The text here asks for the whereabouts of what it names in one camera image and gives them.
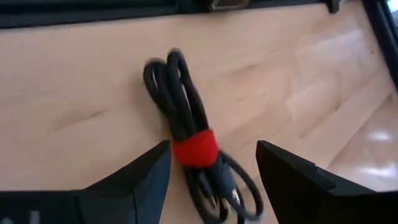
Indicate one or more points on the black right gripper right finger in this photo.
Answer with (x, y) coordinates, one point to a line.
(295, 193)

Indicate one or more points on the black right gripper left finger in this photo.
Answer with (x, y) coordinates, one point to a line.
(124, 199)

